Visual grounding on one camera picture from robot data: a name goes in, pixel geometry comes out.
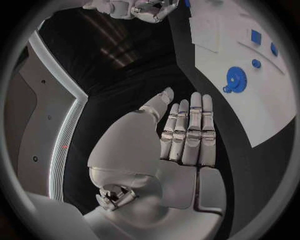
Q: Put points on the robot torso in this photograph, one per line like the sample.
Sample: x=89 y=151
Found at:
x=44 y=116

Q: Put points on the white task board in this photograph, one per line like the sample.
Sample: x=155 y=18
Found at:
x=246 y=78

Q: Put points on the blue square block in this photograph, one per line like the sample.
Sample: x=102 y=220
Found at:
x=256 y=37

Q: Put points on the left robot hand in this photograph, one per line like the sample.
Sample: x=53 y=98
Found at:
x=150 y=168

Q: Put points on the blue gear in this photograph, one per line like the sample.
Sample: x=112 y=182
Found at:
x=235 y=79

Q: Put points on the blue round peg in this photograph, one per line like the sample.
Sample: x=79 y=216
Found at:
x=256 y=63

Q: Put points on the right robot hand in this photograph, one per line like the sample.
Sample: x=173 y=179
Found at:
x=150 y=12

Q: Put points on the blue oval plug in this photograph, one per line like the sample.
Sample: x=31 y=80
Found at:
x=274 y=49

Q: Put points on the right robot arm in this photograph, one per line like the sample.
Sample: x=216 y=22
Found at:
x=112 y=7

